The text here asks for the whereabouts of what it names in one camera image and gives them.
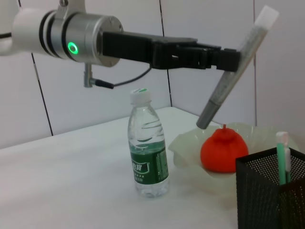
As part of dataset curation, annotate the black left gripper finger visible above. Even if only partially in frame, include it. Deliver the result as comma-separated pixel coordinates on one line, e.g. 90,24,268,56
171,47,241,73
197,42,237,51

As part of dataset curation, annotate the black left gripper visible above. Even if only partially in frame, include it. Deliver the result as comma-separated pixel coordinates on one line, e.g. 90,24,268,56
102,31,199,70

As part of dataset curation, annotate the silver grey pen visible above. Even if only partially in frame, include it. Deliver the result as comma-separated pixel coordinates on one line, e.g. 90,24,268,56
195,5,280,130

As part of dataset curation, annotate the pale green glass fruit plate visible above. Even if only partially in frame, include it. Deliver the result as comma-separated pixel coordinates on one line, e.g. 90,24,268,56
168,122,301,182

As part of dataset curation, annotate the orange fruit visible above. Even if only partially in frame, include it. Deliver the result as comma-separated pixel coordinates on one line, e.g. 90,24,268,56
200,123,249,174

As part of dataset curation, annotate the clear green-label water bottle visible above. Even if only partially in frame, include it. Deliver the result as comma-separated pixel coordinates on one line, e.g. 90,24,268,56
128,88,170,199

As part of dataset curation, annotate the green toothbrush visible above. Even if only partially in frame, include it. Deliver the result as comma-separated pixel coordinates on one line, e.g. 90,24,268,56
275,131,293,186

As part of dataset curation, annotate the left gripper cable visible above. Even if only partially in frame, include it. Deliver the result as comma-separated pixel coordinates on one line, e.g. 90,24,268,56
83,63,153,90

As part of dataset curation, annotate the black mesh pen holder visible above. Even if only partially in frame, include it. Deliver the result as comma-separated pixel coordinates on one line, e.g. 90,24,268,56
235,147,305,229

